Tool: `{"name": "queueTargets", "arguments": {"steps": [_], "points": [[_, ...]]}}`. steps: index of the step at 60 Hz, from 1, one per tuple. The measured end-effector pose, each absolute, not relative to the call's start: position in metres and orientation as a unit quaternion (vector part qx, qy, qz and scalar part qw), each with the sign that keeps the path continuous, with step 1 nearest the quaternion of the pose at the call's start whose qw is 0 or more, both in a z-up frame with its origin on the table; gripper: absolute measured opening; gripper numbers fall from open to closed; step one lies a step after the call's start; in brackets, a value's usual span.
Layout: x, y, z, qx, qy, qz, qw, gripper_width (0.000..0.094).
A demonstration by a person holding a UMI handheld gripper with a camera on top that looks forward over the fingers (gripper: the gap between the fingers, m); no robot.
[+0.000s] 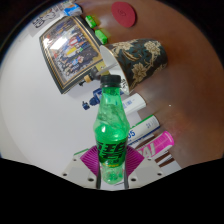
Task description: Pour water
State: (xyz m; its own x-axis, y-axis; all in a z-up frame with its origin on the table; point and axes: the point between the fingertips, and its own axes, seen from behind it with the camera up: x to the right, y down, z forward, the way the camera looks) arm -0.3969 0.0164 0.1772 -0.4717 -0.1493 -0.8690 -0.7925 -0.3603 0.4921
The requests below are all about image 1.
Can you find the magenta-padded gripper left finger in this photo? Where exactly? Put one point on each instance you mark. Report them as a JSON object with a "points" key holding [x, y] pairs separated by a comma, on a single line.
{"points": [[76, 170]]}

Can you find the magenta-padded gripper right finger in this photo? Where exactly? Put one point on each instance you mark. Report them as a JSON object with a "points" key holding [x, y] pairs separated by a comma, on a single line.
{"points": [[146, 169]]}

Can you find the green plastic drink bottle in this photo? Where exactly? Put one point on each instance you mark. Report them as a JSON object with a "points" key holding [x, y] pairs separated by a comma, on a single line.
{"points": [[111, 140]]}

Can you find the pink and white shuttlecock tube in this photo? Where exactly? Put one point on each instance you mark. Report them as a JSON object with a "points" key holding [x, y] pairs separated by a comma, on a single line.
{"points": [[156, 145]]}

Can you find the white green-striped shuttlecock tube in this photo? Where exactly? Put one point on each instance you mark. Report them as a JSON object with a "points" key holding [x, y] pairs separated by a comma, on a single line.
{"points": [[145, 128]]}

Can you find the white bottle with blue cap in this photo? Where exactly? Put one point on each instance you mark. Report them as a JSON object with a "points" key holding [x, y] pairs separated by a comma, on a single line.
{"points": [[135, 103]]}

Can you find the dark floral paper cup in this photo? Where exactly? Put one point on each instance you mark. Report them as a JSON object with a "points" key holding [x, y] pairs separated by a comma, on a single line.
{"points": [[140, 61]]}

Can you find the framed group photo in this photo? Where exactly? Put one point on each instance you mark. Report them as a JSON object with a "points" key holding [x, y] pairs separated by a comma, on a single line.
{"points": [[70, 53]]}

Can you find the small green packet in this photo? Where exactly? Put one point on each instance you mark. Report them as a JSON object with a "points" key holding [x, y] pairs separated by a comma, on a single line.
{"points": [[101, 36], [90, 21]]}

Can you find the flat round red coaster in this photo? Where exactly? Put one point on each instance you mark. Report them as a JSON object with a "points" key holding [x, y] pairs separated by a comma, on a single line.
{"points": [[123, 14]]}

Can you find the blue and white tissue pack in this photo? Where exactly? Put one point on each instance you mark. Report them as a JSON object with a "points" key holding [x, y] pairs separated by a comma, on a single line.
{"points": [[72, 9]]}

